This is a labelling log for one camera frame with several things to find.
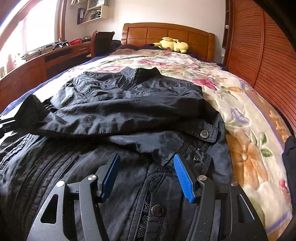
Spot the black jacket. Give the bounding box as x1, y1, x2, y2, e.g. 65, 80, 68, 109
1, 67, 233, 240

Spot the navy blue blanket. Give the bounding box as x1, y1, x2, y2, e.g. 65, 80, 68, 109
0, 44, 227, 117

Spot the wooden desk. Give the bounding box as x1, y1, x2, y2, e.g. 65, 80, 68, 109
0, 42, 90, 108

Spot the floral quilt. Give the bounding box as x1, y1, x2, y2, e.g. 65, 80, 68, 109
1, 50, 295, 240

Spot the black device on desk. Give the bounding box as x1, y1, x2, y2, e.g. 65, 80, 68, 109
52, 41, 70, 51

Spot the red basket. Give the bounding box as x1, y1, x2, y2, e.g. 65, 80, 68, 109
69, 38, 82, 46

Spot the dark wooden chair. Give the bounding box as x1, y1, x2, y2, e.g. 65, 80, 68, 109
90, 31, 115, 58

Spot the yellow Pikachu plush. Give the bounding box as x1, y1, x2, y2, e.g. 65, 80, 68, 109
150, 37, 189, 53

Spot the wooden louvered wardrobe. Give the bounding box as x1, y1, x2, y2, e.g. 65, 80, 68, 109
224, 1, 295, 129

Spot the wooden headboard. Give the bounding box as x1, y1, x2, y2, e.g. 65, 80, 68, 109
120, 22, 216, 63

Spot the window with wooden frame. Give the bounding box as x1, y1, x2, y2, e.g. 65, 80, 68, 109
1, 1, 67, 74

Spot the white wall shelf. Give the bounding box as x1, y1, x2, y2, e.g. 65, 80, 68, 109
70, 0, 108, 25

